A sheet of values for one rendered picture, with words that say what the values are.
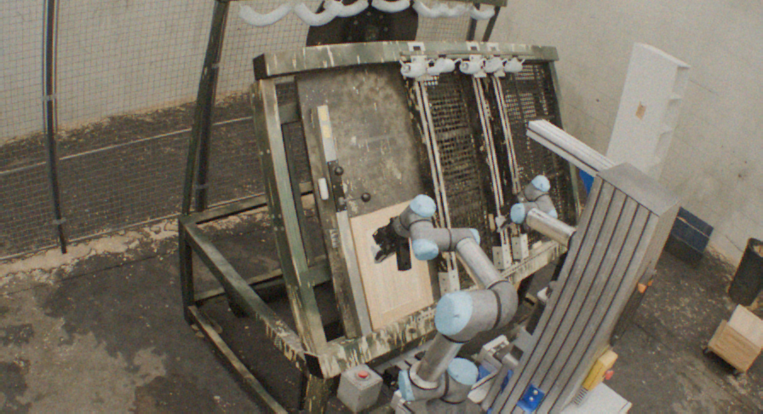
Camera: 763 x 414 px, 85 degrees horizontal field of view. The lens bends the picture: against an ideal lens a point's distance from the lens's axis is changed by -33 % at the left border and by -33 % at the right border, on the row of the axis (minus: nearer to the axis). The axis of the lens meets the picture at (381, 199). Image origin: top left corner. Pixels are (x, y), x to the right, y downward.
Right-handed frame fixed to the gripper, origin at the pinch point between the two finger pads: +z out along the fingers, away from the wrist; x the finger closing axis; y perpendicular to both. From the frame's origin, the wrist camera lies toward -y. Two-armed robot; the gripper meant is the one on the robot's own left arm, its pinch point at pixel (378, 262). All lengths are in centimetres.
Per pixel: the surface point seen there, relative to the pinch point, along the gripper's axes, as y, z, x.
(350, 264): 11.3, 26.4, -7.8
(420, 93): 66, -7, -59
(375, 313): -8.3, 41.6, -17.8
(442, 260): 3, 34, -59
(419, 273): 2, 37, -46
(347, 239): 19.7, 21.3, -8.3
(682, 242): -70, 91, -451
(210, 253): 60, 97, 20
